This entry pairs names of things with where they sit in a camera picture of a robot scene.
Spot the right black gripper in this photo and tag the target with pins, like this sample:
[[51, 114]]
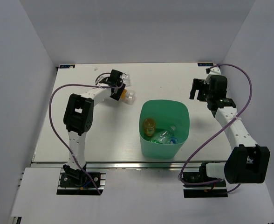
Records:
[[198, 85]]

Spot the aluminium table rail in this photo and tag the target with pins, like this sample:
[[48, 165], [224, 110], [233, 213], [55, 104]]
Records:
[[116, 165]]

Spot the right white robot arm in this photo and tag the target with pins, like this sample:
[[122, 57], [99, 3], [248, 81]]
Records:
[[248, 161]]

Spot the orange plastic bottle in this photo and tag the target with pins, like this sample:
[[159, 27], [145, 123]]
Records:
[[149, 126]]

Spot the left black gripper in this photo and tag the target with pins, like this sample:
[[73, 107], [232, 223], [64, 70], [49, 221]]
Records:
[[116, 96]]

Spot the clear crushed plastic bottle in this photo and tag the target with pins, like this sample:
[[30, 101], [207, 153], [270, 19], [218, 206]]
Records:
[[165, 134]]

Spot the clear bottle blue label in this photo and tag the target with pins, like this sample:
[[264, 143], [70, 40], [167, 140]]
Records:
[[126, 79]]

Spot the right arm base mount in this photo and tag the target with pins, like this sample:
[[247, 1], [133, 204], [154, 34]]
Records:
[[198, 185]]

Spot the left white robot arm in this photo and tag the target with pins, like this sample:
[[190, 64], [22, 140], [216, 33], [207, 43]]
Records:
[[78, 119]]

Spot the right blue table sticker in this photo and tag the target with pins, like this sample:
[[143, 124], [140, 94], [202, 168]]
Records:
[[205, 64]]

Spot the clear bottle blue cap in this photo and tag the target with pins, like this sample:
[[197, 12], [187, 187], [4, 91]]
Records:
[[170, 140]]

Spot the blue table sticker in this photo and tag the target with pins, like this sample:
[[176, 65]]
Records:
[[66, 66], [205, 64]]

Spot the green plastic bin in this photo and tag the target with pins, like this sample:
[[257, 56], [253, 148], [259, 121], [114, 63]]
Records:
[[166, 113]]

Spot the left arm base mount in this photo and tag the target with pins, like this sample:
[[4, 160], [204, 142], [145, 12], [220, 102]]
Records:
[[69, 186]]

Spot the left blue table sticker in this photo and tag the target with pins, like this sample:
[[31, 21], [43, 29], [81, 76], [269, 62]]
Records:
[[66, 66]]

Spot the clear bottle yellow cap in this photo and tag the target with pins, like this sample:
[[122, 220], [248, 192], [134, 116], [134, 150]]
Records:
[[128, 96]]

